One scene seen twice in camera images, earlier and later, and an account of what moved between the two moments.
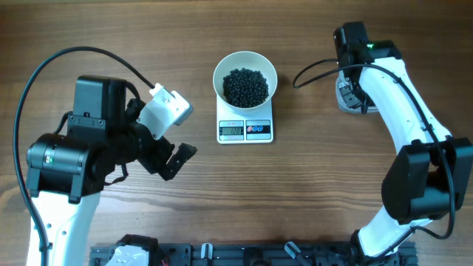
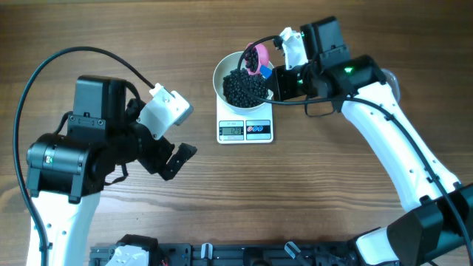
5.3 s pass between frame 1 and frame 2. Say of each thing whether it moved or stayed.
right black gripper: moved
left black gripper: stayed
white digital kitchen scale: stayed
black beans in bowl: stayed
